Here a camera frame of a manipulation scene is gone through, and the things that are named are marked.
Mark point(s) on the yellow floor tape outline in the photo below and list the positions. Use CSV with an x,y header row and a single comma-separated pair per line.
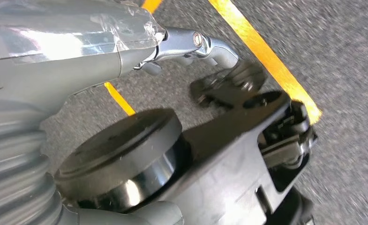
x,y
264,52

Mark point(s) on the black robot left leg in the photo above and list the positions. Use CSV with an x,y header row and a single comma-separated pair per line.
x,y
218,174

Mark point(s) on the black robot left foot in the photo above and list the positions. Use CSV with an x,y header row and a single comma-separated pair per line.
x,y
224,90

